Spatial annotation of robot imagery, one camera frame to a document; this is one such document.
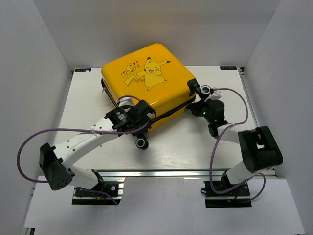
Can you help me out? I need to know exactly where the yellow hard-shell suitcase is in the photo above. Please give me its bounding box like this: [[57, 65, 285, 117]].
[[101, 43, 210, 131]]

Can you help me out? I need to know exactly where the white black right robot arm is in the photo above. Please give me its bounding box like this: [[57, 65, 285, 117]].
[[187, 99, 283, 195]]

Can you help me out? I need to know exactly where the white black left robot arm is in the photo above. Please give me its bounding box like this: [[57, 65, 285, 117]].
[[40, 100, 156, 195]]

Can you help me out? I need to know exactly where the blue left table logo sticker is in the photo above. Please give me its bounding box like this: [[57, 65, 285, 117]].
[[74, 68, 91, 72]]

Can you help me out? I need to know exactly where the white foreground board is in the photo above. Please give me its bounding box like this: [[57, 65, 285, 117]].
[[24, 178, 304, 235]]

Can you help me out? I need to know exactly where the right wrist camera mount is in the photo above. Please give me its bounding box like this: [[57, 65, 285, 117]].
[[207, 89, 222, 100]]

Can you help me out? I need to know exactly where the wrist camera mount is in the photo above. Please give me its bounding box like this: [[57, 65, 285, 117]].
[[117, 97, 135, 107], [207, 89, 222, 100]]

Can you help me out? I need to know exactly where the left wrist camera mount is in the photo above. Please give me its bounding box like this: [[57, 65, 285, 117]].
[[117, 97, 135, 107]]

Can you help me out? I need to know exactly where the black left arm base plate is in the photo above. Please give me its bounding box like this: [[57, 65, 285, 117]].
[[71, 178, 124, 206]]

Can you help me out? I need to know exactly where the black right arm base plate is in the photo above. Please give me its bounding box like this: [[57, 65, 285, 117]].
[[200, 181, 252, 209]]

